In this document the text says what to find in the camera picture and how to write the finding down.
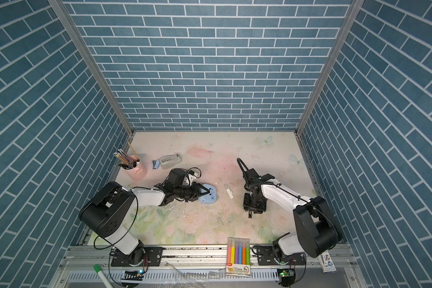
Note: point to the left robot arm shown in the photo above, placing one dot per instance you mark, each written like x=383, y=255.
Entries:
x=105, y=212

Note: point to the highlighter marker pack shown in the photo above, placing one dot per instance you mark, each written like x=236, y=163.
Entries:
x=238, y=259

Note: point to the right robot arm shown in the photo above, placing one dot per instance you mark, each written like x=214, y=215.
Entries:
x=316, y=229

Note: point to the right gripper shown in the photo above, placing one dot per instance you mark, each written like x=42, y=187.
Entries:
x=246, y=204

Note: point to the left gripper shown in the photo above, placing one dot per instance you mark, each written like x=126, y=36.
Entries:
x=195, y=191

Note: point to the light blue alarm clock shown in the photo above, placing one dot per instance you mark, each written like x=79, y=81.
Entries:
x=210, y=196

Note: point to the small blue white item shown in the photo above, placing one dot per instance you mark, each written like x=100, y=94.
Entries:
x=156, y=164

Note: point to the pink pencil cup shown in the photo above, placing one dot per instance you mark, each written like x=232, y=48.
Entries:
x=131, y=163

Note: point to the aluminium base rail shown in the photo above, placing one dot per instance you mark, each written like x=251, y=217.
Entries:
x=198, y=266

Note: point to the green capped marker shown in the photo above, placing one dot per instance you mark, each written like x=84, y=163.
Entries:
x=102, y=276

